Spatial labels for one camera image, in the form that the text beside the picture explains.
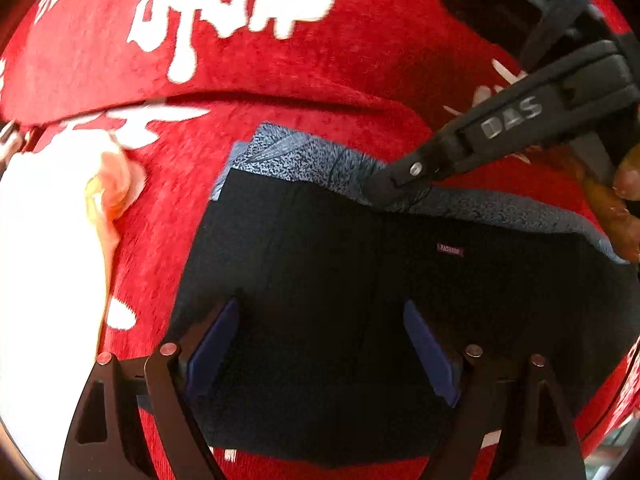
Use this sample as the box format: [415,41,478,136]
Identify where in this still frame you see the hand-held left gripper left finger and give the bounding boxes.
[59,299,242,480]

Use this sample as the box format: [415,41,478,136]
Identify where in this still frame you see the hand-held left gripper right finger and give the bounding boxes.
[402,300,587,480]

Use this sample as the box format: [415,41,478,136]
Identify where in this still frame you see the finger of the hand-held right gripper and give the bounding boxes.
[366,66,592,212]

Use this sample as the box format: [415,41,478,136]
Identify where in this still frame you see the orange translucent cloth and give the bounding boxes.
[84,147,149,311]

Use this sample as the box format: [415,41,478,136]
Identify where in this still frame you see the person's right hand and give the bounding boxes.
[582,151,640,264]

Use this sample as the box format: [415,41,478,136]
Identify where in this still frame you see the red printed blanket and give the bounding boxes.
[0,0,640,480]

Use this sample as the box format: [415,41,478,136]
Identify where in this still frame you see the black pants with grey waistband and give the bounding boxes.
[170,122,640,471]

